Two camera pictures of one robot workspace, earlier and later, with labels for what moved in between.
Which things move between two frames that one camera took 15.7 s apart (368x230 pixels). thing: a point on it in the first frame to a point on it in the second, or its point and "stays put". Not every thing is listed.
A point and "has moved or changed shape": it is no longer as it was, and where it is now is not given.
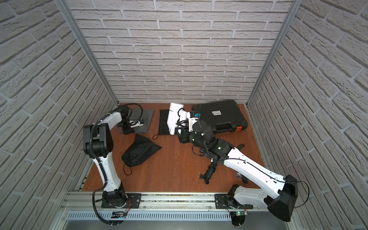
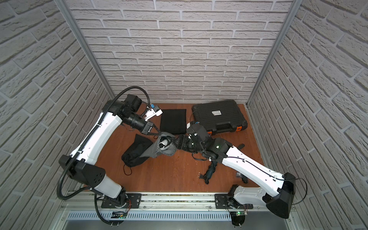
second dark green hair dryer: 209,173 stays put
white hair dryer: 175,119 to 165,141
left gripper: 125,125 to 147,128
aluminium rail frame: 163,207 stays put
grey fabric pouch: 136,114 has moved or changed shape
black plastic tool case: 224,116 stays put
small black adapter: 244,179 stays put
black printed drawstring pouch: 141,149 stays put
